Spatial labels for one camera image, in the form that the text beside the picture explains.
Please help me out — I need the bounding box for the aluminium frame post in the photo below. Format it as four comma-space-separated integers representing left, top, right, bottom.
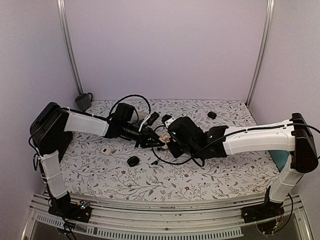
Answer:
56, 0, 84, 95
245, 0, 275, 109

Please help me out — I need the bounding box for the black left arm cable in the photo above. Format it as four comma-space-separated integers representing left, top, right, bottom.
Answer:
109, 94, 152, 118

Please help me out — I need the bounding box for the cream earbud charging case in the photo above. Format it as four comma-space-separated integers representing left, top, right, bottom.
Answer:
159, 133, 171, 149

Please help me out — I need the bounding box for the grey swirl ceramic plate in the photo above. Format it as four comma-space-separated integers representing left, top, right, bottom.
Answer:
131, 111, 148, 124

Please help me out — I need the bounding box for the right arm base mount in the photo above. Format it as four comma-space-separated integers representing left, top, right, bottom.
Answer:
241, 203, 285, 235

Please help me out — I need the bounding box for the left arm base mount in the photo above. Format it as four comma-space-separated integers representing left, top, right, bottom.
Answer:
48, 200, 93, 223

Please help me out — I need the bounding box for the black open earbud case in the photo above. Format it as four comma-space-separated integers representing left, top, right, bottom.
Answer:
127, 156, 140, 167

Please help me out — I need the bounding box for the left aluminium frame post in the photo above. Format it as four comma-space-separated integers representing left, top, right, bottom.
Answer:
56, 0, 84, 95

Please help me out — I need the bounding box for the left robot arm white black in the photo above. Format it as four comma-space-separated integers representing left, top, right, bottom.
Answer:
29, 102, 165, 217

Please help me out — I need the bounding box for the grey mug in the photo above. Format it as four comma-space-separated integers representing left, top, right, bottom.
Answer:
75, 92, 93, 111

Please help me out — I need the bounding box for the right aluminium frame post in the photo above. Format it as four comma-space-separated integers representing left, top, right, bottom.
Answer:
245, 0, 275, 109

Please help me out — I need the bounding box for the teal cup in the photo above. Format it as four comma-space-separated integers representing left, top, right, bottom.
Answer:
268, 150, 290, 172

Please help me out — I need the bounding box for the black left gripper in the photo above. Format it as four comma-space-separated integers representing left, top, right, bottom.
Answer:
121, 121, 164, 148

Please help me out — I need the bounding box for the aluminium front rail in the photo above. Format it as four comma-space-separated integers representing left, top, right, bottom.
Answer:
21, 193, 314, 240

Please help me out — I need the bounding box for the black closed earbud case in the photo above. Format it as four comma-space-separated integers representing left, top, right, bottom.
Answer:
207, 111, 217, 120

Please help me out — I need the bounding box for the white earbud case small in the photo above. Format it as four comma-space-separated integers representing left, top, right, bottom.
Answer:
101, 148, 112, 156

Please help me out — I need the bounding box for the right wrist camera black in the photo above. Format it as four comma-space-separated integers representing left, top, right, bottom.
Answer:
161, 114, 204, 149

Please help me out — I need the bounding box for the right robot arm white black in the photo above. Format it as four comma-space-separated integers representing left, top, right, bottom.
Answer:
162, 113, 319, 218

